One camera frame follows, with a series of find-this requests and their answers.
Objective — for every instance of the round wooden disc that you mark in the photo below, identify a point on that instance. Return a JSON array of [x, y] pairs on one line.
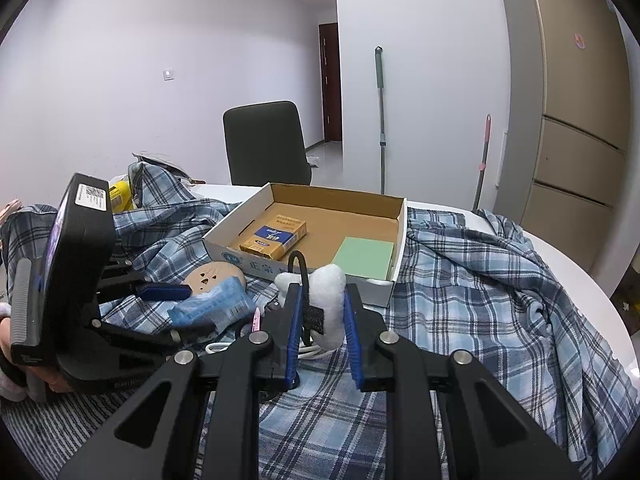
[[210, 275]]

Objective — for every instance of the white wall switch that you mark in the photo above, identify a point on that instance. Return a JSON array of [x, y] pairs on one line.
[[168, 75]]

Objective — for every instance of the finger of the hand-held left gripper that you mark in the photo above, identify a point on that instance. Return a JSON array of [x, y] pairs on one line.
[[165, 291], [150, 336]]

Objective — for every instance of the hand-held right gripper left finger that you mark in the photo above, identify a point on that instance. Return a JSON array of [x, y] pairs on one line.
[[294, 335]]

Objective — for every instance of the black chair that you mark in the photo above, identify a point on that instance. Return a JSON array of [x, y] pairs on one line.
[[265, 145]]

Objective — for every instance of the white cardboard box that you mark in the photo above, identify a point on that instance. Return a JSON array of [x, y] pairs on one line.
[[325, 230]]

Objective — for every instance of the dark brown door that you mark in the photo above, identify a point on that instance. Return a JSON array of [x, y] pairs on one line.
[[330, 85]]

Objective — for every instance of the person's left hand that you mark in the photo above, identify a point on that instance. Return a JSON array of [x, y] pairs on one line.
[[54, 384]]

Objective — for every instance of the beige refrigerator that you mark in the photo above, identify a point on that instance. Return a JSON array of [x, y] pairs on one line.
[[575, 110]]

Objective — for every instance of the pink object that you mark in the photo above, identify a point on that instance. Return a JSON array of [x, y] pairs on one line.
[[10, 208]]

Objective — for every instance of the yellow and blue small box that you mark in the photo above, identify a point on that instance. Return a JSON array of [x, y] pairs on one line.
[[272, 237]]

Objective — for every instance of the white plush pouch black loop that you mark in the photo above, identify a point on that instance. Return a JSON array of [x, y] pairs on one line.
[[327, 290]]

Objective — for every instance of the blue plaid cloth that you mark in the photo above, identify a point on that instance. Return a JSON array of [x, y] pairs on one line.
[[475, 285]]

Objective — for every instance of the dark striped cloth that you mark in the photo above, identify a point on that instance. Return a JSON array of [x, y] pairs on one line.
[[75, 420]]

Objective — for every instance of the blue tissue pack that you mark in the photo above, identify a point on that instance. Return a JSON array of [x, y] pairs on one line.
[[215, 305]]

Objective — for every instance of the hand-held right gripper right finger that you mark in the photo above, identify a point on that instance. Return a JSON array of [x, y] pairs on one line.
[[352, 335]]

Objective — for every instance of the green sticky note pad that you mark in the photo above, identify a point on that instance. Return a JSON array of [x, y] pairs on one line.
[[365, 257]]

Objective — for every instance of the yellow bottle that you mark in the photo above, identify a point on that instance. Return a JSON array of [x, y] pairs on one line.
[[121, 197]]

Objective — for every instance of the pink fridge sticker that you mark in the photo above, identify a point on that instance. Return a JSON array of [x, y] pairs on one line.
[[579, 40]]

